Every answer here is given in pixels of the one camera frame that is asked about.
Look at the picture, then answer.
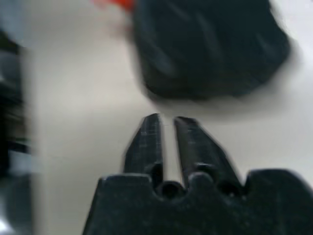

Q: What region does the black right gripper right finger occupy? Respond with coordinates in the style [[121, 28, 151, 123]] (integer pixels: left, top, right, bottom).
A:
[[173, 116, 246, 195]]

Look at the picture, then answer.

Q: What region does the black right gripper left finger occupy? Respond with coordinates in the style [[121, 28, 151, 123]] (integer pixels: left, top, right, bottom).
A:
[[122, 113, 164, 183]]

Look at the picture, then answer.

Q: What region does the black tool case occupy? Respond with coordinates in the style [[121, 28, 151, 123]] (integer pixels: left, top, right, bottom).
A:
[[133, 0, 291, 101]]

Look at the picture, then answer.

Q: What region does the orange black utility knife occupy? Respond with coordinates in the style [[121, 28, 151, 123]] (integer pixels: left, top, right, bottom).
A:
[[90, 0, 135, 13]]

